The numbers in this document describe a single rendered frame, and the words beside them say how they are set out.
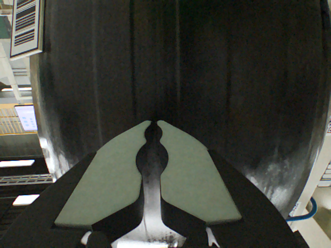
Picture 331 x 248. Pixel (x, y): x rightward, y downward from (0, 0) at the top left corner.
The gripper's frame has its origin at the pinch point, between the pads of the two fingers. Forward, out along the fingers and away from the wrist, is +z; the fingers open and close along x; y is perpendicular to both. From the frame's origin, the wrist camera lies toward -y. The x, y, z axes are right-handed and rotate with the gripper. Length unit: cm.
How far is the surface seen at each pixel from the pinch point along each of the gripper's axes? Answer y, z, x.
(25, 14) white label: -7.1, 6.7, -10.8
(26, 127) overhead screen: 173, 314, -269
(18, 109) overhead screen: 134, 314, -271
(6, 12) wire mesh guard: -11, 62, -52
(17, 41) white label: -5.1, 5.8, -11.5
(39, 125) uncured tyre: 2.3, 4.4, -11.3
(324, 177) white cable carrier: 29, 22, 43
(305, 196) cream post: 35, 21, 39
